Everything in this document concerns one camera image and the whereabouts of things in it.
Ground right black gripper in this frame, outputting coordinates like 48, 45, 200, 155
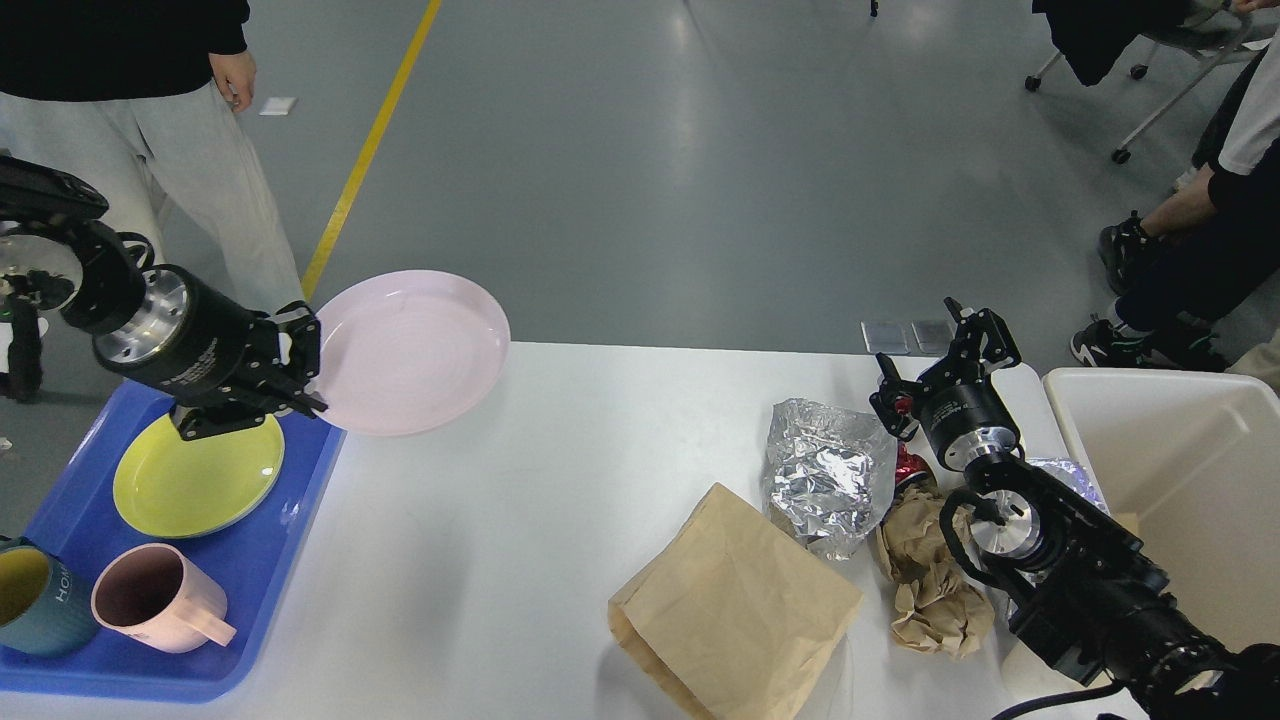
869, 297, 1021, 473

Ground crushed red can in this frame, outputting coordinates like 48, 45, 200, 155
893, 395, 940, 498

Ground brown paper bag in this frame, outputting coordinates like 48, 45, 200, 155
607, 484, 863, 719

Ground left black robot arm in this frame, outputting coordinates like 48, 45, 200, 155
1, 156, 326, 439

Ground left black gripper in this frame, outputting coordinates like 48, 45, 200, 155
92, 264, 328, 441

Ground pink plate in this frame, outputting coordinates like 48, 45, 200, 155
314, 269, 511, 436

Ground yellow plate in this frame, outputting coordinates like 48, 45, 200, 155
111, 416, 285, 539

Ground teal mug yellow inside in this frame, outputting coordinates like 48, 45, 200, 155
1, 537, 101, 659

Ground crumpled brown paper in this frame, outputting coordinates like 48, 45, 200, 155
869, 486, 995, 660

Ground white plastic bin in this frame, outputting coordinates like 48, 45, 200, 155
995, 366, 1279, 651

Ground office chair with jacket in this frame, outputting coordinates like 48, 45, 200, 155
1024, 0, 1280, 165

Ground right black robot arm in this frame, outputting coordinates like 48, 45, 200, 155
869, 299, 1279, 719

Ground crumpled aluminium foil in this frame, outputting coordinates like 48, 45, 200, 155
760, 398, 897, 561

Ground standing person grey trousers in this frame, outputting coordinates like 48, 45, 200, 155
1, 1, 305, 313

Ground pink mug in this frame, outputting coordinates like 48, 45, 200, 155
90, 543, 237, 653

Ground small foil piece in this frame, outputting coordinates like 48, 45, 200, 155
1027, 457, 1112, 518

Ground blue plastic tray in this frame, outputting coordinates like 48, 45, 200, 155
1, 380, 344, 703

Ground seated person black clothes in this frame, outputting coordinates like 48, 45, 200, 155
1070, 44, 1277, 387

